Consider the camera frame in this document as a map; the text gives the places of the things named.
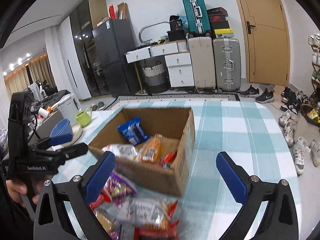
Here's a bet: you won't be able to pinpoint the woven laundry basket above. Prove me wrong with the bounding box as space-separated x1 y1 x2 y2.
142 61 169 95

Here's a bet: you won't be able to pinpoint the black sneaker pair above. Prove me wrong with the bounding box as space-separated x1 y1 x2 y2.
239 85 274 103

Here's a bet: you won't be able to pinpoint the black refrigerator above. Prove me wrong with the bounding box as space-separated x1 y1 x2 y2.
93 19 140 98

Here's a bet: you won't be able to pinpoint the checkered teal tablecloth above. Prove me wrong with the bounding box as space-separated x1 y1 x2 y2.
51 101 301 240

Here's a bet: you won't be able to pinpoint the SF cardboard box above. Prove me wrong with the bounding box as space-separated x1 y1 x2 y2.
88 107 195 197

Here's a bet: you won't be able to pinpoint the white red snack bag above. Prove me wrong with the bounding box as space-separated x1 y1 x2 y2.
102 144 138 160

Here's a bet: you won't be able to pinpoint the silver aluminium suitcase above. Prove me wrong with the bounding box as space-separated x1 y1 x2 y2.
213 37 241 92

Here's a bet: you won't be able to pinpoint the patterned floor rug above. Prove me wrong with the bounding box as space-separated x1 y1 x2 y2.
106 93 240 110

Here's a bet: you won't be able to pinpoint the teal suitcase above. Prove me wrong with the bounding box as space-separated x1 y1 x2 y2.
182 0 211 36

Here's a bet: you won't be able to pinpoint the shoe rack with shoes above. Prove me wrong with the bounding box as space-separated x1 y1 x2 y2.
308 33 320 105

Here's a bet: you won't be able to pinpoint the white electric kettle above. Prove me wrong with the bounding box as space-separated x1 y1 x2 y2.
57 94 81 125

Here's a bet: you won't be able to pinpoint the blue stacked bowls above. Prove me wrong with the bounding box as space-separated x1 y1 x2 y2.
50 119 73 138

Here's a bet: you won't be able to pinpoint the red triangular chip bag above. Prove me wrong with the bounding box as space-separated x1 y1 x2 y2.
89 191 179 239

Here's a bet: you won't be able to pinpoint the red black noodle pack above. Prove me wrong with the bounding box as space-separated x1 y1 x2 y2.
159 151 177 169

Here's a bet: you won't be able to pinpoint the stacked shoe boxes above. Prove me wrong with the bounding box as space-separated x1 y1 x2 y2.
207 7 234 38

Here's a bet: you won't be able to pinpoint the operator left hand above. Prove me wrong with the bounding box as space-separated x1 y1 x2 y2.
5 179 44 207

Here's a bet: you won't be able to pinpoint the white drawer desk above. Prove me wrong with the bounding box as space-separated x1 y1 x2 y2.
125 40 195 88

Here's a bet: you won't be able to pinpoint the green ceramic mug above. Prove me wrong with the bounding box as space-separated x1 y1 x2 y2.
75 108 92 127

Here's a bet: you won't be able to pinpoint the wooden door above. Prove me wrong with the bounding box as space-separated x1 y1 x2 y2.
236 0 290 86

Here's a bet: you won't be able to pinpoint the purple gummy candy bag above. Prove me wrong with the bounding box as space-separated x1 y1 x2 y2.
104 172 137 199

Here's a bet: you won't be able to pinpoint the orange cracker sleeve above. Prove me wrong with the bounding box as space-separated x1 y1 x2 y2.
136 134 165 163

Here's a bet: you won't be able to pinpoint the glass door cabinet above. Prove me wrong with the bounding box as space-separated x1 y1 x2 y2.
69 0 109 96

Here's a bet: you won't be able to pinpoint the beige suitcase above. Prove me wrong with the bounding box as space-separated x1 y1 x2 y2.
188 37 216 89

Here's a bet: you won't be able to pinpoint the blue oreo pack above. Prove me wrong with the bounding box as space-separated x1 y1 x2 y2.
117 116 150 146

